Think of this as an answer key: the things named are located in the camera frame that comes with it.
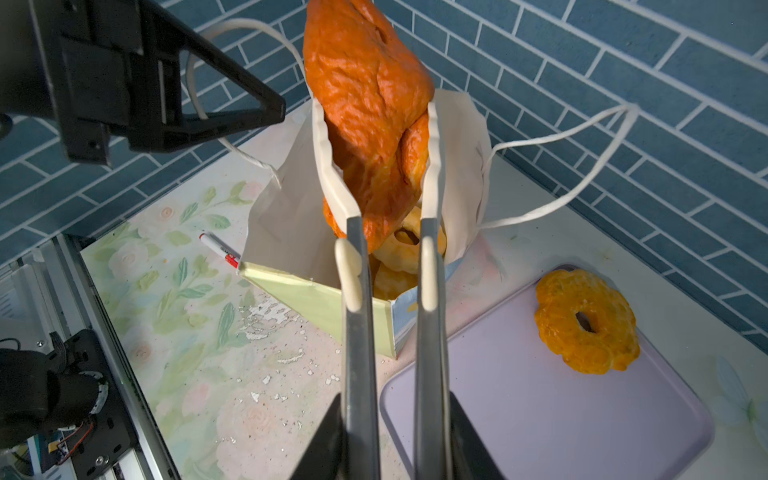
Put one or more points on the lilac plastic tray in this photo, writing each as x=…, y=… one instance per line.
x=539, y=419

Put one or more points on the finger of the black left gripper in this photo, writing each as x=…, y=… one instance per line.
x=261, y=55

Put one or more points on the floral paper bag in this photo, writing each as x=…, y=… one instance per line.
x=304, y=228

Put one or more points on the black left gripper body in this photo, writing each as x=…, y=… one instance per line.
x=97, y=68

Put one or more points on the orange ring bread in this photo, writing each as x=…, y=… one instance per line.
x=590, y=325

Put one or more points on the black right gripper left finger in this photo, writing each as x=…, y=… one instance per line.
x=322, y=458

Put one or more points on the red white marker pen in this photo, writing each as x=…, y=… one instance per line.
x=220, y=249

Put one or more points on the golden croissant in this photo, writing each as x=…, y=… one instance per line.
x=390, y=284

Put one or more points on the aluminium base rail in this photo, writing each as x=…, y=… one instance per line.
x=47, y=296

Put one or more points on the dark orange crusty bread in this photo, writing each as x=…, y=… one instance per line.
x=375, y=94

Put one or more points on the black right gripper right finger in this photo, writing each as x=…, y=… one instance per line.
x=469, y=455

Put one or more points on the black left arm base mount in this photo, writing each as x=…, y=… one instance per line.
x=88, y=428

